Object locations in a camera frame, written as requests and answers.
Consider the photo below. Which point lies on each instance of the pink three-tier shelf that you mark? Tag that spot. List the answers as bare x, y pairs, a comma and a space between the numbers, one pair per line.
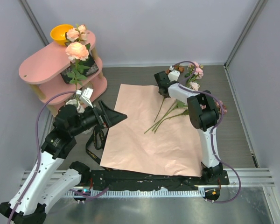
42, 71

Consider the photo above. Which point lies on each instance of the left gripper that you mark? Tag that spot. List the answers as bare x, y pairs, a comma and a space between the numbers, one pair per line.
112, 117

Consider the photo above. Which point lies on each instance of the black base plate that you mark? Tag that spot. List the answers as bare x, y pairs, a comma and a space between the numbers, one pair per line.
120, 180

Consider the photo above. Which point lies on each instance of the pink peony flower stem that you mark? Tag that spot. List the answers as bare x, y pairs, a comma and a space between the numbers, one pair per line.
194, 73

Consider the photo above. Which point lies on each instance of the pink wrapping paper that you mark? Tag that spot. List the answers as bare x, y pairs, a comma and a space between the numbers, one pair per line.
174, 149

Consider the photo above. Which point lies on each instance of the brown rose flower stem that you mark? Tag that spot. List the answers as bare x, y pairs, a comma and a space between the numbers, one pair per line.
179, 68

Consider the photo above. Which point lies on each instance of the pale pink rose stem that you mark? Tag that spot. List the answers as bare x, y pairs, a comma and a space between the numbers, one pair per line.
176, 105

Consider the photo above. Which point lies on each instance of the mauve rose flower stem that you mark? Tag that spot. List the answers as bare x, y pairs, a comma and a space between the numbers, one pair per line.
222, 109

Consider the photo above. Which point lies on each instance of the black floral patterned tray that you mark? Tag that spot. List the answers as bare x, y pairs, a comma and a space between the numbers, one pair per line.
91, 67

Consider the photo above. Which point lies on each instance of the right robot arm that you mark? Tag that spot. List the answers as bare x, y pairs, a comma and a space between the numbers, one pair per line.
204, 116

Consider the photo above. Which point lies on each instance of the peach peony flower stem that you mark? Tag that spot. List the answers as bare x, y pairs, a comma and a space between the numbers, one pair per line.
78, 53

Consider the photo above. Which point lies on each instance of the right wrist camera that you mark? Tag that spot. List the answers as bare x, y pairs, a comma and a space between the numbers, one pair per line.
173, 74

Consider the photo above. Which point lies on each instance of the black ribbon gold lettering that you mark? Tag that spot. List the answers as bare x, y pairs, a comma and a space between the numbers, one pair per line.
98, 139

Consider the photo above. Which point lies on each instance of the white slotted cable duct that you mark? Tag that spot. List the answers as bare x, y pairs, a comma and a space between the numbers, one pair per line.
138, 194

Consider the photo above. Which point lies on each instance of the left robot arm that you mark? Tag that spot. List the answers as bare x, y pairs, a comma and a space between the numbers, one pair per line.
35, 199

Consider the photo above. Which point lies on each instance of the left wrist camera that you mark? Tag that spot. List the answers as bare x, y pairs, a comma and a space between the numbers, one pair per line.
85, 96

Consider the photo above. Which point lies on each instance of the orange plastic bowl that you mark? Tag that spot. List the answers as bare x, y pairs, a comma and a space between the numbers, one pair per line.
58, 33

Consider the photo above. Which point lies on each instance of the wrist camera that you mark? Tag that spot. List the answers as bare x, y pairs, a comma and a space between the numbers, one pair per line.
173, 74
85, 96

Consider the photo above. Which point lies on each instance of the white ribbed vase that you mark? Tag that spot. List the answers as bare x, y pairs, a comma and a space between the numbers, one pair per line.
80, 109

